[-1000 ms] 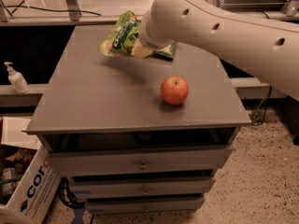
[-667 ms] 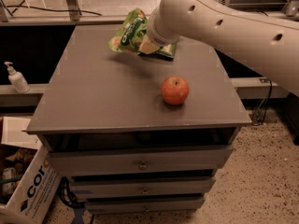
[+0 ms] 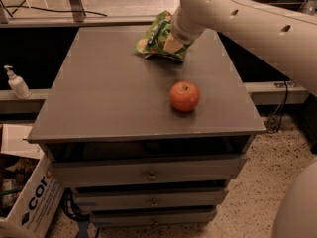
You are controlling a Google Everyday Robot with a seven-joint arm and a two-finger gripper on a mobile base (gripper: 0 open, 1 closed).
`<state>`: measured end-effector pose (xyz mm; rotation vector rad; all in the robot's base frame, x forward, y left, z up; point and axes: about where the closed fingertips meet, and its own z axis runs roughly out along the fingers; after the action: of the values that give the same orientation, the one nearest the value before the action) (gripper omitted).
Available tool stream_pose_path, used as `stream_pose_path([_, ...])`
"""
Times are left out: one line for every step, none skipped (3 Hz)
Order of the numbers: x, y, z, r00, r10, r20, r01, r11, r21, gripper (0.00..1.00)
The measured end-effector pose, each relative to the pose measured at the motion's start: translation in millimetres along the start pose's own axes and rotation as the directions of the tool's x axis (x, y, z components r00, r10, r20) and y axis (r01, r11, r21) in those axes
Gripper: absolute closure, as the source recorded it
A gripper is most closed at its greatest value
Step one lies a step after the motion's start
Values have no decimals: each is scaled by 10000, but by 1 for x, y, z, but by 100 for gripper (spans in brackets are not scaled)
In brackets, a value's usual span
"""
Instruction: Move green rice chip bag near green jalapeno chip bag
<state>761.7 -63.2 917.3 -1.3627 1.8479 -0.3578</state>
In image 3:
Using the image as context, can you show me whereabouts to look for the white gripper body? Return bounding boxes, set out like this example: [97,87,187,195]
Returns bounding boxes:
[170,7,205,44]

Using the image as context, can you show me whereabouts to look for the white cardboard box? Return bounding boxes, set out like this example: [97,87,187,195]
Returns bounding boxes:
[0,124,63,238]

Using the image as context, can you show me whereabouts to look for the green rice chip bag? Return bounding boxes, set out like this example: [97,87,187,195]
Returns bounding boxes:
[135,10,194,59]

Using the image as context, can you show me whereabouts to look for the green jalapeno chip bag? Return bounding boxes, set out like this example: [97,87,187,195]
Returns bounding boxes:
[144,44,189,61]

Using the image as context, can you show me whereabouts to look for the white pump bottle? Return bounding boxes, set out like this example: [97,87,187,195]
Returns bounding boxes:
[4,65,31,99]

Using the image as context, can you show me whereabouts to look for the metal window frame rail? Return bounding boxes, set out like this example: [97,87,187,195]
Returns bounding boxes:
[0,0,317,29]

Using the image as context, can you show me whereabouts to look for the black cable on ledge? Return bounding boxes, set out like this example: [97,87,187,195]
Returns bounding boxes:
[0,0,108,18]

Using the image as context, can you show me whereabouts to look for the grey drawer cabinet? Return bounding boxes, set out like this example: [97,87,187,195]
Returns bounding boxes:
[29,26,264,227]

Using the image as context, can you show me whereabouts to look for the red apple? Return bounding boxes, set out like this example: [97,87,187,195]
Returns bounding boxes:
[169,81,200,112]

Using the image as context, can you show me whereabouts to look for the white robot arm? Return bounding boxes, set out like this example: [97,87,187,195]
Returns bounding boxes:
[171,0,317,238]

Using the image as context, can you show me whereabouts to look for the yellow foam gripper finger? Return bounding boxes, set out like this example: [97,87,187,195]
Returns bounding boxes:
[163,33,183,54]

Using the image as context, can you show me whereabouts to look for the black cables under cabinet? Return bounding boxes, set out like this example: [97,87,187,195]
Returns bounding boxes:
[60,187,91,223]

